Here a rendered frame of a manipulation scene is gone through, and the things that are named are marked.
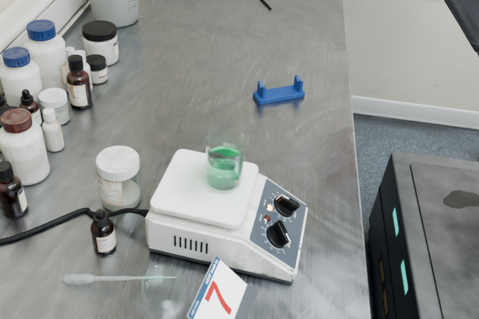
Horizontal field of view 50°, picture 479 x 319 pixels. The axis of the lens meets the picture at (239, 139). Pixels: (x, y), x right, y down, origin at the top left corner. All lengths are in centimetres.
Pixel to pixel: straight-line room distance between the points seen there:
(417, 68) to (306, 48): 114
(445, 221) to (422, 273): 19
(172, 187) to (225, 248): 10
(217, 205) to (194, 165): 8
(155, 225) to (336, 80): 58
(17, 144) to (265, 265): 38
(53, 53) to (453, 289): 97
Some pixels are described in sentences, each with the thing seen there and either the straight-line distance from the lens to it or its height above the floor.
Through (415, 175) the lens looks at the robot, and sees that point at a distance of 153.
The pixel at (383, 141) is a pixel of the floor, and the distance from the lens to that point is 224.
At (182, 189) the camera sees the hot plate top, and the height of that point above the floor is 84.
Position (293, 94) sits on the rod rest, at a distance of 100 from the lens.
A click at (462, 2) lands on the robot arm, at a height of 105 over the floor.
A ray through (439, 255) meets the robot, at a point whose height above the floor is 37.
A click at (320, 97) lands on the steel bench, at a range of 103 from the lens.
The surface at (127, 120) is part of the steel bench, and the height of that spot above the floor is 75.
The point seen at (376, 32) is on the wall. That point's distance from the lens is 218.
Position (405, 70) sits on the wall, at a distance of 228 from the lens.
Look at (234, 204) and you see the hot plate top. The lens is 65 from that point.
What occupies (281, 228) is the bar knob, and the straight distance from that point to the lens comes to 66.
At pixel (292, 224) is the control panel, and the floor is 79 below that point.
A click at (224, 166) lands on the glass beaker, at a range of 62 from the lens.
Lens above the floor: 130
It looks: 38 degrees down
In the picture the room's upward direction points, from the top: 5 degrees clockwise
